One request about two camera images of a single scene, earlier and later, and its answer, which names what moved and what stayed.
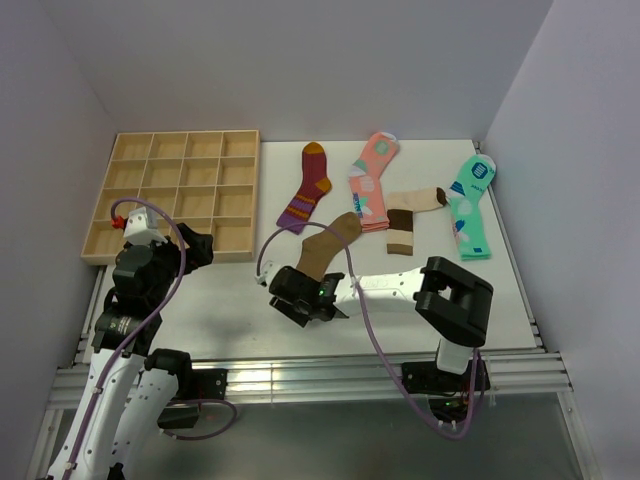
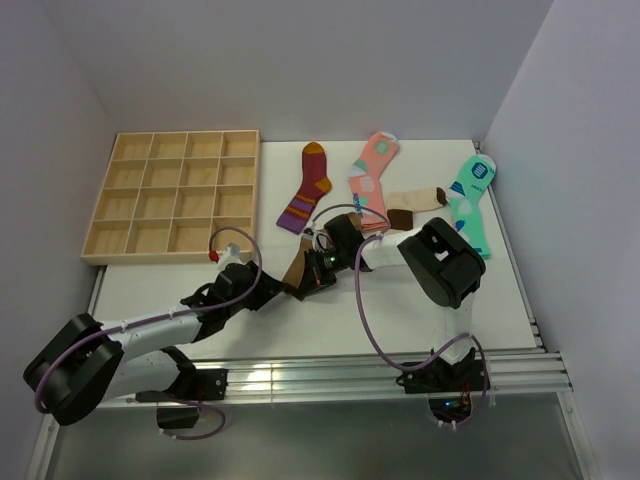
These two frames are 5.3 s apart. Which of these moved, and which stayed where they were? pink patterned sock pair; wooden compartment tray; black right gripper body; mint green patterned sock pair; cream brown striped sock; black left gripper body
Moved: black left gripper body; black right gripper body
Stayed: wooden compartment tray; cream brown striped sock; pink patterned sock pair; mint green patterned sock pair
